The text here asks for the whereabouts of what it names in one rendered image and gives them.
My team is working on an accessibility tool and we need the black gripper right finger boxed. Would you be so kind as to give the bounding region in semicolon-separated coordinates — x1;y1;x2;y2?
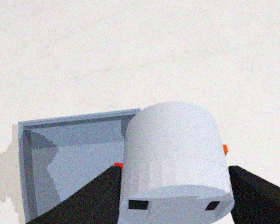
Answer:
228;165;280;224

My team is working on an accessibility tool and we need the white cylinder with two slots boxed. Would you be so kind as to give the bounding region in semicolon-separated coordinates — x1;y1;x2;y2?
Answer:
113;101;234;224

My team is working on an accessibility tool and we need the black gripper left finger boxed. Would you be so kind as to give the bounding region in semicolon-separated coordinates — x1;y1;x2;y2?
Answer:
26;165;121;224

